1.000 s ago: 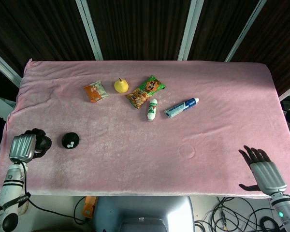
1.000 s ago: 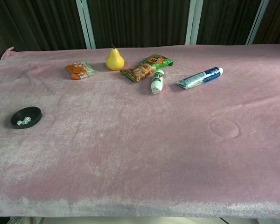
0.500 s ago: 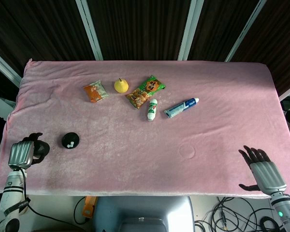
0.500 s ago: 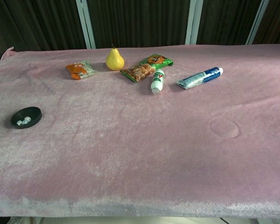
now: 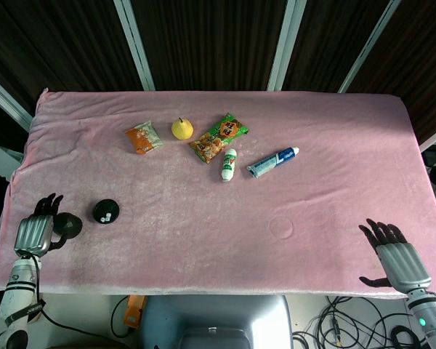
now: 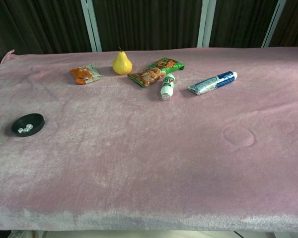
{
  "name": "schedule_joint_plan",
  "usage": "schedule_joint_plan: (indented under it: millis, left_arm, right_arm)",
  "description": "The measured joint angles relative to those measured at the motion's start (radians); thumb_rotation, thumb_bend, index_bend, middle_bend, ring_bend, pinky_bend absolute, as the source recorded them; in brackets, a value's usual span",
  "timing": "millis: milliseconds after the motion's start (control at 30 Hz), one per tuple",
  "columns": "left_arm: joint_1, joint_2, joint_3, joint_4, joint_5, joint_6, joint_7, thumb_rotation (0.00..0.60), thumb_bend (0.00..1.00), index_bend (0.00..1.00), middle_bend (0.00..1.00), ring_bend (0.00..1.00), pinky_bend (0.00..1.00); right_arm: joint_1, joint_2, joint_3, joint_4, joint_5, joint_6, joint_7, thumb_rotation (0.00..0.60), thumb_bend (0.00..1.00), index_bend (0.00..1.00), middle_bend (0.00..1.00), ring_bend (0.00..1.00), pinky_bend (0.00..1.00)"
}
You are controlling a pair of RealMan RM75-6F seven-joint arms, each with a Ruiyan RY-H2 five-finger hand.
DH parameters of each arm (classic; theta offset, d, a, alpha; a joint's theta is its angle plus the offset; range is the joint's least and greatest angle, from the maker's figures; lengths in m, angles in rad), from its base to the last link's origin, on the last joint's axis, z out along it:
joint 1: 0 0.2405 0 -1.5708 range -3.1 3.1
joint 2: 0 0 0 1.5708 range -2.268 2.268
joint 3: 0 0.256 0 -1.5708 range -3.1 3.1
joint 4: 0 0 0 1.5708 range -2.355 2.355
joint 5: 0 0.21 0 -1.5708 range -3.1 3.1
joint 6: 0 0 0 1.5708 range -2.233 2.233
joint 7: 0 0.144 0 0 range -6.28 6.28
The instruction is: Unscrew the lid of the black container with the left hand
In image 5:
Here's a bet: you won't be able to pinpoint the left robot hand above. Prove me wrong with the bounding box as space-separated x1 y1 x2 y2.
13 193 68 257

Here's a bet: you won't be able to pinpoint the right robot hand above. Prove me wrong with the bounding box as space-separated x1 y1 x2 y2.
358 217 433 294

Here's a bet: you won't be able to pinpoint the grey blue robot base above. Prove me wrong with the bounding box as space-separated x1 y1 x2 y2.
139 294 296 349

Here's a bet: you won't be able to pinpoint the black round puck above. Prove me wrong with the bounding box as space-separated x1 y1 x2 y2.
92 198 121 225

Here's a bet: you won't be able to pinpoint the orange plastic object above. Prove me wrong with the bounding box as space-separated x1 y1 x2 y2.
124 294 147 327

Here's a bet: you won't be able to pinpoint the orange snack packet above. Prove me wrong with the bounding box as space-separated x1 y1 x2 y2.
124 120 166 156

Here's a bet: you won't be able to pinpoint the blue white toothpaste tube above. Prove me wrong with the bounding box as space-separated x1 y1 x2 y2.
246 146 301 180

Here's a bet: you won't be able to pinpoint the yellow pear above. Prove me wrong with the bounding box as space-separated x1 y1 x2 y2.
171 116 195 140

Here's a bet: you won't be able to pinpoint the pink plush blanket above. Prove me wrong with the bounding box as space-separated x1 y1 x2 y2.
0 88 436 300

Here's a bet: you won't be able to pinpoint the small white green bottle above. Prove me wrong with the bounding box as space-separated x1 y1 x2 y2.
221 148 239 183

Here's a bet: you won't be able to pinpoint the green snack packet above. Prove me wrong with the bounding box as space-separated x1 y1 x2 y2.
188 112 251 166

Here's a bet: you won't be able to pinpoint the dark brown curtain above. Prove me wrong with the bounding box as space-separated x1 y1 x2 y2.
0 0 436 153

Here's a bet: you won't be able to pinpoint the tangled black floor cables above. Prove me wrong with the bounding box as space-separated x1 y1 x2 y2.
291 295 424 349

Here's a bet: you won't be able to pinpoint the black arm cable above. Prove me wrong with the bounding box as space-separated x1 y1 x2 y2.
28 253 134 340

